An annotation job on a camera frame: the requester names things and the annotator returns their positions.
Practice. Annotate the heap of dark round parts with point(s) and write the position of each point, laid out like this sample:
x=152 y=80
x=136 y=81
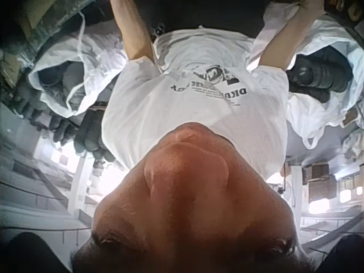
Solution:
x=82 y=136

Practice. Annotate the person's legs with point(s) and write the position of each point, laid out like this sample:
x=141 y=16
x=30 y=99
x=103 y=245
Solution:
x=204 y=14

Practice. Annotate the white plastic bag of dark parts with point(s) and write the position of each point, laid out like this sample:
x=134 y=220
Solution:
x=71 y=71
x=321 y=76

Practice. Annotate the brown cartons on shelf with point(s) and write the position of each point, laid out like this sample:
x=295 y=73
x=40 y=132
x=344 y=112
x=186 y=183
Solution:
x=321 y=179

